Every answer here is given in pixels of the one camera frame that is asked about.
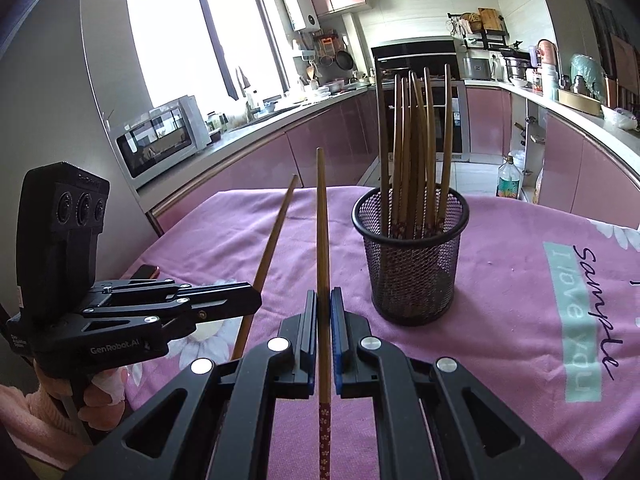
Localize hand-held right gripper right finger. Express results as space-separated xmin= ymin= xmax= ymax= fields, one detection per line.
xmin=330 ymin=287 xmax=583 ymax=480

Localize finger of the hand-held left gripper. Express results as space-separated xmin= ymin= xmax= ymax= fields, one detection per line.
xmin=82 ymin=285 xmax=262 ymax=333
xmin=90 ymin=279 xmax=251 ymax=303

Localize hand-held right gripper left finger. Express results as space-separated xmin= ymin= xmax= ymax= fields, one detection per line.
xmin=62 ymin=290 xmax=318 ymax=480

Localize wooden chopstick red patterned end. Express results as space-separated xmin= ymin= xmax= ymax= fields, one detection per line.
xmin=316 ymin=147 xmax=333 ymax=480
xmin=230 ymin=174 xmax=300 ymax=361

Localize black mesh holder cup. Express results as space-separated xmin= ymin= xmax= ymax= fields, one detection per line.
xmin=351 ymin=187 xmax=471 ymax=327

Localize bunch of wooden chopsticks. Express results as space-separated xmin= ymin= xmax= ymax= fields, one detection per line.
xmin=390 ymin=66 xmax=438 ymax=241

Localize light brown chopstick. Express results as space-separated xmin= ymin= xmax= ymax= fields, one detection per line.
xmin=437 ymin=64 xmax=453 ymax=233

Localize person's left forearm pink sleeve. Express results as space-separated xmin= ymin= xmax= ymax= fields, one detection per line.
xmin=0 ymin=382 xmax=96 ymax=461

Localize person's left hand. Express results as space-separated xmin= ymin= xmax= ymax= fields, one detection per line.
xmin=34 ymin=364 xmax=130 ymax=407

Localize white microwave oven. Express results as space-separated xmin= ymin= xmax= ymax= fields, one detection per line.
xmin=116 ymin=95 xmax=211 ymax=181

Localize pink printed tablecloth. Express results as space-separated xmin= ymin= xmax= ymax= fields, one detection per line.
xmin=122 ymin=187 xmax=640 ymax=480

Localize pink base cabinets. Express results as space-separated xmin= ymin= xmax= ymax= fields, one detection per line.
xmin=147 ymin=85 xmax=381 ymax=226
xmin=465 ymin=85 xmax=640 ymax=221

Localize kitchen window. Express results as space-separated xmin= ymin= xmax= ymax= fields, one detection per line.
xmin=125 ymin=0 xmax=288 ymax=111

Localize clear plastic oil bottle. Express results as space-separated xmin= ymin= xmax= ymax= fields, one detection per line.
xmin=496 ymin=154 xmax=522 ymax=198

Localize black built-in oven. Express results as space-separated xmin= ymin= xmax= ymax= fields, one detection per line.
xmin=375 ymin=82 xmax=471 ymax=157

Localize black range hood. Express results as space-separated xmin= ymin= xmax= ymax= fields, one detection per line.
xmin=371 ymin=39 xmax=463 ymax=82

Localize silver countertop appliance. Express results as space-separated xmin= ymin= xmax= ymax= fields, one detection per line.
xmin=462 ymin=55 xmax=493 ymax=81

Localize white water heater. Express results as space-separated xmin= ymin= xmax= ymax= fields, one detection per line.
xmin=281 ymin=0 xmax=321 ymax=32

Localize stainless steel pot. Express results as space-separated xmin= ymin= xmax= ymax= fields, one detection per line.
xmin=505 ymin=57 xmax=531 ymax=81

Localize wooden tray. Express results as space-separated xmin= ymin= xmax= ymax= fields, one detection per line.
xmin=557 ymin=87 xmax=603 ymax=116

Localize black rack with cutting boards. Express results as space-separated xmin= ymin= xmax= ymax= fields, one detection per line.
xmin=447 ymin=7 xmax=510 ymax=51

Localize green plastic bag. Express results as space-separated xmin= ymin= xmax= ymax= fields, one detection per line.
xmin=570 ymin=54 xmax=606 ymax=98

